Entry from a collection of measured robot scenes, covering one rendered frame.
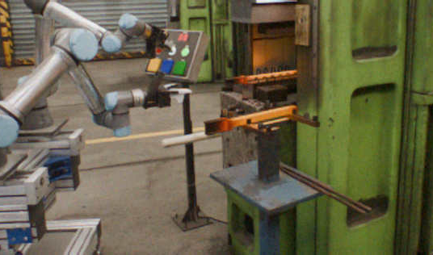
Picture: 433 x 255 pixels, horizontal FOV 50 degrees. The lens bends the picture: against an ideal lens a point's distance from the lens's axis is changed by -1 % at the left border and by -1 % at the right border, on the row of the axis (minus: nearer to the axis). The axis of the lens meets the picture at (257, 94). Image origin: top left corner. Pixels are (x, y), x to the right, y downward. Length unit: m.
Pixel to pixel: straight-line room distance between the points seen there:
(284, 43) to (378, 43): 0.62
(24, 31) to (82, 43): 8.23
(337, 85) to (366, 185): 0.58
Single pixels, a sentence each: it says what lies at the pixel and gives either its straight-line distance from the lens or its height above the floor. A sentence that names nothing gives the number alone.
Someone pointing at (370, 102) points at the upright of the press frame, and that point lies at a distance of 2.15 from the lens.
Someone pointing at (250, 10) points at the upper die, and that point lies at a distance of 2.12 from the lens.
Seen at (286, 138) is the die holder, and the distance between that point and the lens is 2.15.
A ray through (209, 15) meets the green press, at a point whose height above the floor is 1.02.
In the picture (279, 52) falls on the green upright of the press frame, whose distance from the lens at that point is 2.53.
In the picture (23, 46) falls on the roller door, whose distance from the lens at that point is 10.07.
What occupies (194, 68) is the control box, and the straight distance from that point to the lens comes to 2.53.
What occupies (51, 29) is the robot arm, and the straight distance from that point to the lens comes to 2.40.
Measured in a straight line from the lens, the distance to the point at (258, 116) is 1.67.
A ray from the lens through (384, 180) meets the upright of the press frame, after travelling 2.34.
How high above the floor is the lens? 1.44
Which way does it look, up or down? 13 degrees down
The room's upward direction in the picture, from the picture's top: 1 degrees counter-clockwise
